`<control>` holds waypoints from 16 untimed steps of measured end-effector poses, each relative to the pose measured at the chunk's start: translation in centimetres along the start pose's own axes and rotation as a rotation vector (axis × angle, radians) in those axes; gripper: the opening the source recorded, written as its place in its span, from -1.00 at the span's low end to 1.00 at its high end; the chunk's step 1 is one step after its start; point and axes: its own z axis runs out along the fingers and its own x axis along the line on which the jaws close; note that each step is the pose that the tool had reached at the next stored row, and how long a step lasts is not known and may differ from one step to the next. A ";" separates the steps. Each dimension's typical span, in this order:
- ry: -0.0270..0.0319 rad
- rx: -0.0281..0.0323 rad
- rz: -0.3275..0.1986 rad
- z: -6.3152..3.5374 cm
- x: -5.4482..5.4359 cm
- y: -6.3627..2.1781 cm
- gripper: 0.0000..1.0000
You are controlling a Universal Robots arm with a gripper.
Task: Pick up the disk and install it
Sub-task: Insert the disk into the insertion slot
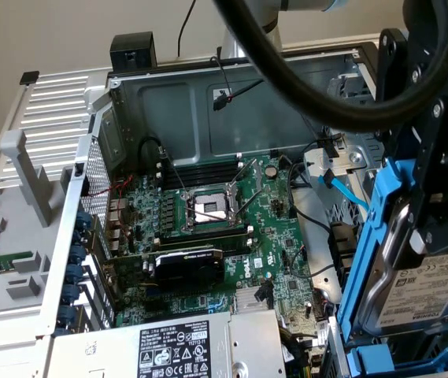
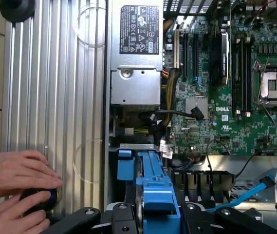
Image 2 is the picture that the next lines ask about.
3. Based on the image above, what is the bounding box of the blue disk carrier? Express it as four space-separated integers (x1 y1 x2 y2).
117 149 136 181

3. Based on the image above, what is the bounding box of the person's right hand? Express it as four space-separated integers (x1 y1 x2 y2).
0 191 53 234

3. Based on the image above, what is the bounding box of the person's left hand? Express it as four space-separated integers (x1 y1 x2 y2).
0 150 63 199

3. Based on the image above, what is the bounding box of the black plastic shroud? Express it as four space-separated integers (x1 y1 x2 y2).
171 170 236 203

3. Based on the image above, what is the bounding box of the open PC case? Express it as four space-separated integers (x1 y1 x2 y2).
103 0 277 234

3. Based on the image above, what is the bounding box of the clear round disc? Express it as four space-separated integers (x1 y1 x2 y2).
72 138 105 183

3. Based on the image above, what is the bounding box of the green motherboard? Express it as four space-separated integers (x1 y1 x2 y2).
162 0 277 156

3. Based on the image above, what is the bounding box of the silver chipset heatsink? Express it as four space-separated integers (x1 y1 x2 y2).
185 96 208 120

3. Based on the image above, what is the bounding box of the silver power supply unit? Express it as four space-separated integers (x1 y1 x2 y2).
110 0 165 105

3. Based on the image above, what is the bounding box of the installed black RAM stick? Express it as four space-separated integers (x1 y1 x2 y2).
232 39 243 113

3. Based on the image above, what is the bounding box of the CPU socket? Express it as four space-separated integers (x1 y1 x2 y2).
252 58 277 108

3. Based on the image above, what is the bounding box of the black graphics card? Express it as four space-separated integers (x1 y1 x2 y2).
210 29 231 86

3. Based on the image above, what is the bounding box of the black round foot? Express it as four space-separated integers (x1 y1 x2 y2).
0 0 36 22

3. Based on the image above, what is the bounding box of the blue flat SATA wire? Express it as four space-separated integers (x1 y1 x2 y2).
206 175 277 213

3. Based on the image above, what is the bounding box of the thin black looped wire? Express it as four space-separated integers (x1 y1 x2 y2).
205 138 233 176

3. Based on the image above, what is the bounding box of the black angled-plug wire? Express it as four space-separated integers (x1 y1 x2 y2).
140 106 205 120

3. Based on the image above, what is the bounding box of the braided yellow-black cable bundle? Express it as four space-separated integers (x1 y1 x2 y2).
161 68 180 127

